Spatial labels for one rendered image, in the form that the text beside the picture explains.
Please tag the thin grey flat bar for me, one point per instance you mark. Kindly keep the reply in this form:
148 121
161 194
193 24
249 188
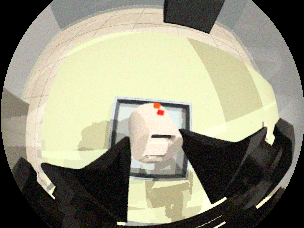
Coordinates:
50 186

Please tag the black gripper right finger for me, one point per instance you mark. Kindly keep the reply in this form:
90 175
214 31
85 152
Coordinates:
216 162

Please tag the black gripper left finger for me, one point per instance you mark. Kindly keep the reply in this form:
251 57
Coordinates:
105 181

